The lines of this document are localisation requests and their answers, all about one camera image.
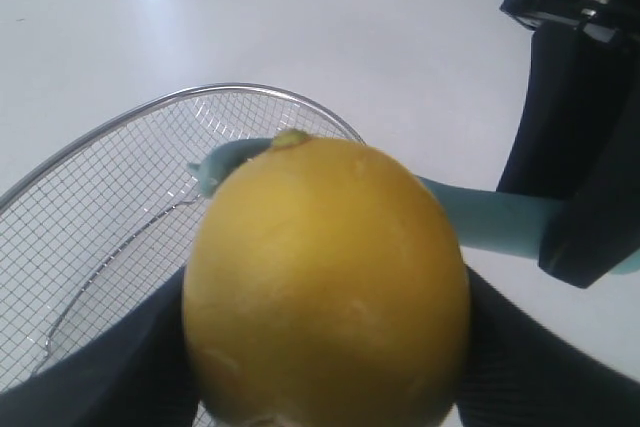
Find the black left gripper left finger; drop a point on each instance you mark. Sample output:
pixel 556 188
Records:
pixel 135 374

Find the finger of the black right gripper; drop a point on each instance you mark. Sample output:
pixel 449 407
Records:
pixel 597 229

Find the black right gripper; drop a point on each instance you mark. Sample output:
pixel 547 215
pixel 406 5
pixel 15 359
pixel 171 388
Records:
pixel 578 83

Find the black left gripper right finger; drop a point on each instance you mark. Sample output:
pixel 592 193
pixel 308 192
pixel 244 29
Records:
pixel 521 374

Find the teal handled vegetable peeler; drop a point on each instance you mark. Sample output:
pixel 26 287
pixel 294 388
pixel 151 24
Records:
pixel 504 223

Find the yellow lemon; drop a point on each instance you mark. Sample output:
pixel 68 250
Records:
pixel 326 287

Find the oval metal wire mesh basket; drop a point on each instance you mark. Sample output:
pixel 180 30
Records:
pixel 92 232

